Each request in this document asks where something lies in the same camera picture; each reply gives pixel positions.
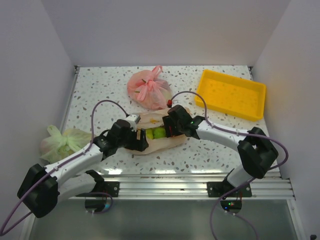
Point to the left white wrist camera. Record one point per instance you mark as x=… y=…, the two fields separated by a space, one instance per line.
x=133 y=120

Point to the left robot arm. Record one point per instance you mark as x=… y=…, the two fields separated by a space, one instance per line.
x=41 y=187

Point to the green round bumpy fruit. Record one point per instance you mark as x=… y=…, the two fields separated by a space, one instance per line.
x=159 y=132

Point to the black base bracket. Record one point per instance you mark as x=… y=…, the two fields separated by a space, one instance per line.
x=101 y=186
x=217 y=189

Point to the yellow plastic tray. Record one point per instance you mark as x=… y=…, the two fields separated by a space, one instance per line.
x=231 y=95

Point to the pink knotted plastic bag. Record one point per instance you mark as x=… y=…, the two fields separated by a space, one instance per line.
x=147 y=89

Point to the right black base bracket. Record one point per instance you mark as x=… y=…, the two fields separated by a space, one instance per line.
x=217 y=189

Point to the orange plastic fruit bag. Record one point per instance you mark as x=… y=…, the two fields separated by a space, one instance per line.
x=151 y=120

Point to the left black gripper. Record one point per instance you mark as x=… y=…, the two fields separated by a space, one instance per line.
x=138 y=144

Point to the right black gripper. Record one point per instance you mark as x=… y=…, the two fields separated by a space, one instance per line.
x=168 y=122

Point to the green plastic fruit bag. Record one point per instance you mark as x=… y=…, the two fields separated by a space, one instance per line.
x=59 y=145

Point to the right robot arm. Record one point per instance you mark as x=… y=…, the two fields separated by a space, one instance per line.
x=256 y=152

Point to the aluminium frame rail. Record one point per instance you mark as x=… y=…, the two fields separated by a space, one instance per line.
x=193 y=186

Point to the green pear fruit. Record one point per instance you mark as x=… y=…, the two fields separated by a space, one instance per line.
x=149 y=133

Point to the left black base bracket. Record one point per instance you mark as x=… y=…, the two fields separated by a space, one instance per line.
x=101 y=186

